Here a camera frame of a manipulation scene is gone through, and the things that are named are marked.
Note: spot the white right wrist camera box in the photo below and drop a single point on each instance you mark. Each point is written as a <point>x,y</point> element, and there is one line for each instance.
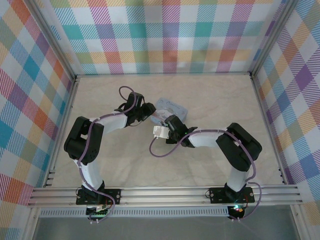
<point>161,132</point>

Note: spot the black controller with lights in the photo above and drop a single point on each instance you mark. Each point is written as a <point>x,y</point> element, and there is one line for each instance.
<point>237,210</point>

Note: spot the aluminium frame post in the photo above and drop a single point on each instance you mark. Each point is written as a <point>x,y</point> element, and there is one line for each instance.
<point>53,42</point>
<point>272,35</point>

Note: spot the green circuit board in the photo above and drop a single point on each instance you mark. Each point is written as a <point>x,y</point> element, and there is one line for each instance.
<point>100,212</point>

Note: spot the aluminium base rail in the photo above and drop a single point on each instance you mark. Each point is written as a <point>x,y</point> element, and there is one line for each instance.
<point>162,195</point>

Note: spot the aluminium frame crossbar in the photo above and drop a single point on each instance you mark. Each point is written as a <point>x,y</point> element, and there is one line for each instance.
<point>162,74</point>

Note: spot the light blue cartoon pouch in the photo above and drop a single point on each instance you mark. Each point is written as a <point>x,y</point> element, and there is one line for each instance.
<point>172,107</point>

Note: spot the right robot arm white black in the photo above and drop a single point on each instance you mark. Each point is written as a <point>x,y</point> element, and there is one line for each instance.
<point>237,180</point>

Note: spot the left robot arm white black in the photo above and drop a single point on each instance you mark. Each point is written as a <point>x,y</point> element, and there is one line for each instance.
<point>93,175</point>

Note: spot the aluminium side rail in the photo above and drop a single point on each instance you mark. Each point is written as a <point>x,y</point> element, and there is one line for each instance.
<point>268,125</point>
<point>62,125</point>

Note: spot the plaid backdrop cloth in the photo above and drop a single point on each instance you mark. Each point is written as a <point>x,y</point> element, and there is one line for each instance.
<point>300,100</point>
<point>160,35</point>
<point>22,100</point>

